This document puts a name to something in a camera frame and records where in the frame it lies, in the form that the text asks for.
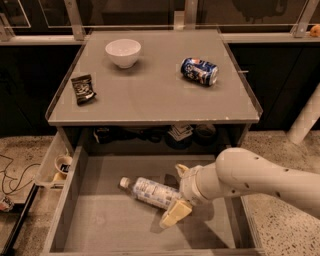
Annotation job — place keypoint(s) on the white cup in bin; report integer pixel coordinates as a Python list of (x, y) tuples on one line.
[(62, 163)]

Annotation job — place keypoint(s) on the black item on shelf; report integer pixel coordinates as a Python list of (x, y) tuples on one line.
[(103, 135)]

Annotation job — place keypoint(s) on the grey cabinet with counter top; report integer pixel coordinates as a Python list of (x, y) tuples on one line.
[(154, 92)]

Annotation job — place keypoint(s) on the orange object on ledge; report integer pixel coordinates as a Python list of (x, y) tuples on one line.
[(315, 31)]

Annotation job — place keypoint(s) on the blue soda can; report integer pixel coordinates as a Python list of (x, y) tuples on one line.
[(199, 71)]

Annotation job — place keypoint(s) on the clear plastic side bin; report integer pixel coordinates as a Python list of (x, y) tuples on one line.
[(47, 175)]

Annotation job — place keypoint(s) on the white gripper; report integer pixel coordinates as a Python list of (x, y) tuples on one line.
[(191, 185)]

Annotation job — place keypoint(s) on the open grey top drawer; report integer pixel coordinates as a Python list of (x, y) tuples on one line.
[(95, 218)]

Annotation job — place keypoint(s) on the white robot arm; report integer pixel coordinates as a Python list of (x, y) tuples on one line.
[(237, 172)]

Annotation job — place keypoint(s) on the white ceramic bowl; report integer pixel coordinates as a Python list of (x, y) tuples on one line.
[(124, 53)]

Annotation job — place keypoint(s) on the black snack packet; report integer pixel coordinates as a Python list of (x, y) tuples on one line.
[(83, 89)]

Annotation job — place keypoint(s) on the clear plastic bottle blue label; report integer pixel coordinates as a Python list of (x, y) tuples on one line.
[(150, 192)]

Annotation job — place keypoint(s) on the dark round bowl on shelf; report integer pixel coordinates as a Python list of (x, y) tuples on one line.
[(205, 134)]

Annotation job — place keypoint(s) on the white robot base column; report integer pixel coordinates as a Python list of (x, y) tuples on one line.
[(308, 116)]

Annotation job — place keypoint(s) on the folded paper packet on shelf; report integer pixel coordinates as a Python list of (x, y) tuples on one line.
[(180, 132)]

